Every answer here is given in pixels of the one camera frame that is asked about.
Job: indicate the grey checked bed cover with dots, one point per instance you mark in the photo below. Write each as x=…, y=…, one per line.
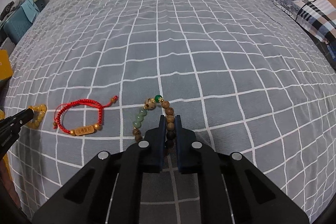
x=241, y=74

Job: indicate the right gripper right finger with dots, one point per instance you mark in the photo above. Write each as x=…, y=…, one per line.
x=186, y=160

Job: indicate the teal cloth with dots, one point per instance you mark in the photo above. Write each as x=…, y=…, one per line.
x=30, y=9

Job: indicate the yellow box lid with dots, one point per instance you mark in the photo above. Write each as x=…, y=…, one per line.
x=6, y=71

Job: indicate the red cord bracelet gold plate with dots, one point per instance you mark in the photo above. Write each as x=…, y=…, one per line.
x=81, y=117

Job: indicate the teal suitcase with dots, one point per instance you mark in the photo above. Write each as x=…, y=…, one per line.
x=16, y=25

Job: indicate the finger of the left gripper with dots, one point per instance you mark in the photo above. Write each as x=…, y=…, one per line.
x=13, y=124

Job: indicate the blue plaid pillow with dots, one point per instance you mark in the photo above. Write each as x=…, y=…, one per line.
x=317, y=19

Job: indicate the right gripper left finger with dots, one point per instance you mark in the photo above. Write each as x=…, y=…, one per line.
x=155, y=152

